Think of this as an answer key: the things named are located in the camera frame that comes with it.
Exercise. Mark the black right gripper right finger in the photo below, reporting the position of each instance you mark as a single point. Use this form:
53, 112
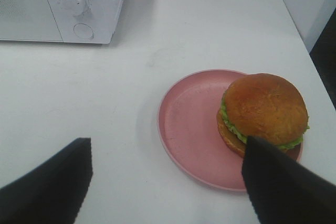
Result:
283, 191

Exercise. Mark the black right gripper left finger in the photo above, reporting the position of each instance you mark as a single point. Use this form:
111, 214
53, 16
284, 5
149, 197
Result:
54, 191

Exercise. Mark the burger with lettuce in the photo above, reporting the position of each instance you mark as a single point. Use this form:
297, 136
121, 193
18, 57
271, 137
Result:
262, 105

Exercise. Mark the pink round plate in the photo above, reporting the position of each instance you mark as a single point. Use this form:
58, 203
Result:
188, 129

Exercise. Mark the round door release button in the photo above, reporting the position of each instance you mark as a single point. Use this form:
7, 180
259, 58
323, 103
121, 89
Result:
83, 31

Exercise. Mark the white microwave door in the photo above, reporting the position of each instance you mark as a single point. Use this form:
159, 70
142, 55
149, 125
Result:
28, 20

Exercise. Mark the white microwave oven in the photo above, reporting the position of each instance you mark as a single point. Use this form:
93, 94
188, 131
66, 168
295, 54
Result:
86, 6

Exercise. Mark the white lower microwave knob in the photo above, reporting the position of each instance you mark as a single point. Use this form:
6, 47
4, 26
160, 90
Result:
74, 7

